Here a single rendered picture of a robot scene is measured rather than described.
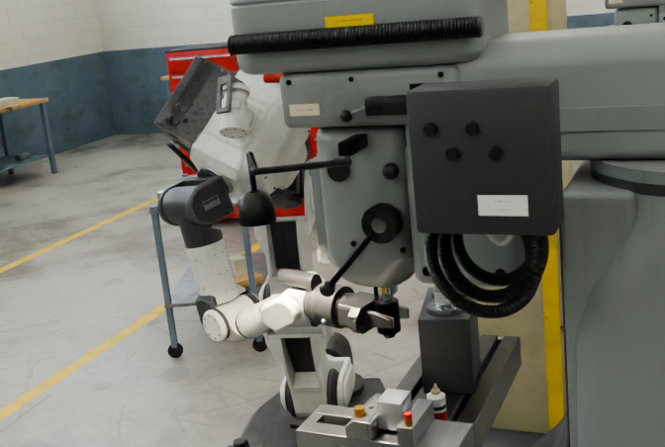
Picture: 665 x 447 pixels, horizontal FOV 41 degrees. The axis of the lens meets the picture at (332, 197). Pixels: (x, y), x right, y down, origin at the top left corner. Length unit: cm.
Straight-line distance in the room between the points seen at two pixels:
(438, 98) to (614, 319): 47
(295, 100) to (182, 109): 60
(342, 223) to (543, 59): 47
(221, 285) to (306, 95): 65
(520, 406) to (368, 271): 218
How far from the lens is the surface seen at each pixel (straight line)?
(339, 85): 157
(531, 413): 379
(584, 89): 147
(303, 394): 269
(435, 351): 212
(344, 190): 163
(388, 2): 151
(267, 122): 208
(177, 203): 208
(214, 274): 209
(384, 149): 159
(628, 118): 147
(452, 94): 124
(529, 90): 122
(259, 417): 292
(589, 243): 147
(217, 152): 209
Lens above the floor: 189
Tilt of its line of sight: 14 degrees down
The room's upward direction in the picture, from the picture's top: 6 degrees counter-clockwise
